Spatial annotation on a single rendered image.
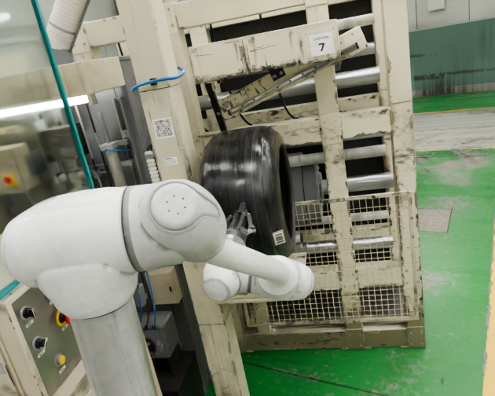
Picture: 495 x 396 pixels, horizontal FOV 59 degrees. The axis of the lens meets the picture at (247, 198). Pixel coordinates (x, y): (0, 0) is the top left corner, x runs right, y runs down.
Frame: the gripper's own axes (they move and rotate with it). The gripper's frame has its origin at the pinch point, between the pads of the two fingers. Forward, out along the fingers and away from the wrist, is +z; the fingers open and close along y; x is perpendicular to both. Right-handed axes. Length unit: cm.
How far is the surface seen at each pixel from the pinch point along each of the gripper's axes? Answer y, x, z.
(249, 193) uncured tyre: -2.3, -3.3, 5.6
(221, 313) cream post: 24, 58, 15
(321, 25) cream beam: -32, -46, 56
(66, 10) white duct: 72, -71, 61
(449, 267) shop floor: -100, 145, 146
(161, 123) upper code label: 30.3, -26.3, 26.6
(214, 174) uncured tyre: 9.7, -9.9, 10.9
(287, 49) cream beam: -18, -40, 55
